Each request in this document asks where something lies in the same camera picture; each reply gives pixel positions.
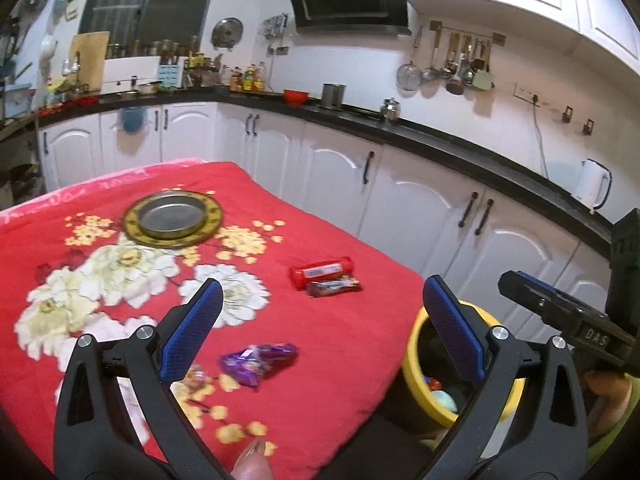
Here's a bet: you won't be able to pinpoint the metal wall utensil holder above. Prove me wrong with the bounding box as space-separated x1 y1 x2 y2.
262 14 289 41

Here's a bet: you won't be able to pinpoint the person's left hand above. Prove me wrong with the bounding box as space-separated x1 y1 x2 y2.
235 437 276 480

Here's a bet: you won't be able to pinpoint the row of spice jars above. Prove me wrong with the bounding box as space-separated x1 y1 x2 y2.
106 37 206 61

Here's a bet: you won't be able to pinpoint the cluster of sauce bottles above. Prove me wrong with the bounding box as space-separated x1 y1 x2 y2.
230 61 268 93

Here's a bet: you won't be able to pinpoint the person's right hand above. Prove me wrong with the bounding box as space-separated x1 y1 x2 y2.
582 370 633 413

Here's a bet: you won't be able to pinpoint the person's dark trousers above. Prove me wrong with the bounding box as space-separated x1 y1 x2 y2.
310 385 476 480

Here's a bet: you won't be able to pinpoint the dark brown snack wrapper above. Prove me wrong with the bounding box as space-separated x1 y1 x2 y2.
305 276 362 298

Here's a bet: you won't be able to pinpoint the white electric kettle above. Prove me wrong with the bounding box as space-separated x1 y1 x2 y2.
571 158 613 211

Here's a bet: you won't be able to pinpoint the blue knife block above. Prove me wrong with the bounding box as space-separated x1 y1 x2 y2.
157 57 186 88

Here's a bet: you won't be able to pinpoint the red floral blanket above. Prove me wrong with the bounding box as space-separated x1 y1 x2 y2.
0 157 426 480

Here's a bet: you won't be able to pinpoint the blue hanging basin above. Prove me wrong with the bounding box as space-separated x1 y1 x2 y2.
119 106 147 134

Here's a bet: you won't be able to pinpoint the round metal tray yellow rim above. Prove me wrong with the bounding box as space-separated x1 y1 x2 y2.
122 190 224 250

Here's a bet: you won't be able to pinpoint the red snack wrapper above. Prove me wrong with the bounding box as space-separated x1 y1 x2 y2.
289 256 354 291

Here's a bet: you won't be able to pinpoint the white lower kitchen cabinets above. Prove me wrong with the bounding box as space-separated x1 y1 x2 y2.
37 101 613 356

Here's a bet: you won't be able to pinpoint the dark kitchen window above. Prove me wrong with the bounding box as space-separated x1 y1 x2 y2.
79 0 221 56

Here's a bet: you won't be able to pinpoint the small crinkled candy wrapper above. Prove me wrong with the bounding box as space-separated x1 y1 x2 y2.
182 364 216 393

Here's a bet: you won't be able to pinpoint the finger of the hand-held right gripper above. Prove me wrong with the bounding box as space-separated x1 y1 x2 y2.
497 270 640 376

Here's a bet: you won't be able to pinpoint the wooden cutting board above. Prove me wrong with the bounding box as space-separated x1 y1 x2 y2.
68 31 111 93

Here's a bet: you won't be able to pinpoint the row of hanging kitchen utensils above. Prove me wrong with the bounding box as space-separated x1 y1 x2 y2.
429 20 507 96

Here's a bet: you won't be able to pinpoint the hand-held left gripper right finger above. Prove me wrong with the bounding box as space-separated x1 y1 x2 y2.
407 274 591 480

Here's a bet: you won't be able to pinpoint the white countertop box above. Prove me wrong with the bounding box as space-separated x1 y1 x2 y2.
102 56 161 93

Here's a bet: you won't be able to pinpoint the yellow bin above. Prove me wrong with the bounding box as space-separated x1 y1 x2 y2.
402 301 526 428

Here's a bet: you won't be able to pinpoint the cluster of dark condiment bottles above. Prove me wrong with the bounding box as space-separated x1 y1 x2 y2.
182 50 231 88

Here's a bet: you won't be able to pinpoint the grey metal pot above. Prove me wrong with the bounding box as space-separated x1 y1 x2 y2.
321 83 347 110

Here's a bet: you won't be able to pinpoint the hanging mesh strainer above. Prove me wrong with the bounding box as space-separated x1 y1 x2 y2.
396 27 423 92

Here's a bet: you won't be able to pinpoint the purple foil wrapper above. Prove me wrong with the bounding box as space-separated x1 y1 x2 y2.
220 342 299 391

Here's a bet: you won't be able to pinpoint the black kitchen countertop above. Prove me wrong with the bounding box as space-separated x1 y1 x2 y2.
35 87 616 261

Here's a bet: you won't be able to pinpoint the metal pan lid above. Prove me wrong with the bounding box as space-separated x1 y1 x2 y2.
211 17 244 51

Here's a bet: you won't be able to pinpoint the black power cable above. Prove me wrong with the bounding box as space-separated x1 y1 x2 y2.
530 101 551 178

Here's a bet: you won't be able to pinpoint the red produce pile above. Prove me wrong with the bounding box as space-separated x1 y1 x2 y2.
37 95 98 113

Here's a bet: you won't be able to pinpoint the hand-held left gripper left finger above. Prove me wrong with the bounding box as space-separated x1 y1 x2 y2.
52 277 236 480

